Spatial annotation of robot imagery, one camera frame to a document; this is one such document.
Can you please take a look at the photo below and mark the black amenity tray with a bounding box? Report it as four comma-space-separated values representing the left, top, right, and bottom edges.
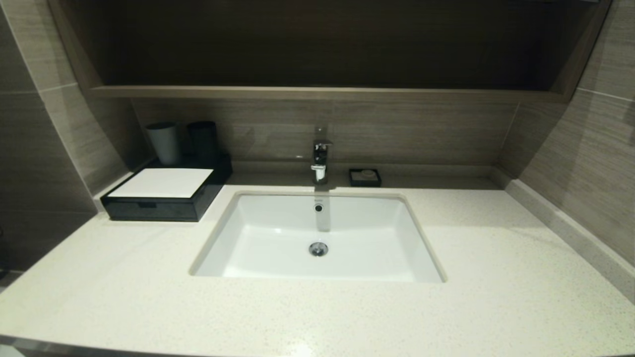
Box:
101, 200, 197, 222

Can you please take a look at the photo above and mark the black amenity box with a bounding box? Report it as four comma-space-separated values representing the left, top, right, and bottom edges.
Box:
99, 154, 233, 223

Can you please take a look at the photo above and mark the white rectangular plate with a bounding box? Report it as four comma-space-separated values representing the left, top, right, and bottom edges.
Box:
107, 168, 214, 199

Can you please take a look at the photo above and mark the chrome faucet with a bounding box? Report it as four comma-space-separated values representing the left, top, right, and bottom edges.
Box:
311, 126, 334, 185

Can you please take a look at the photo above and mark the black soap dish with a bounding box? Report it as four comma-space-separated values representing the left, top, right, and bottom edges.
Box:
349, 168, 382, 187

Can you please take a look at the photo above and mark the white sink basin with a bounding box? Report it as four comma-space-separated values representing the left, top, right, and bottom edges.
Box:
189, 191, 447, 284

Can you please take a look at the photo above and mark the black plastic cup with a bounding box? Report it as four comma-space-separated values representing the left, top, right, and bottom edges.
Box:
187, 120, 218, 164

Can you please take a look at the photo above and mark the grey plastic cup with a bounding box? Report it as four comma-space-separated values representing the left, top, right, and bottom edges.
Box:
146, 122, 180, 166

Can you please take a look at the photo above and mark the wooden wall shelf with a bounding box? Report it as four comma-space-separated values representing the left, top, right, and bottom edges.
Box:
91, 85, 569, 104

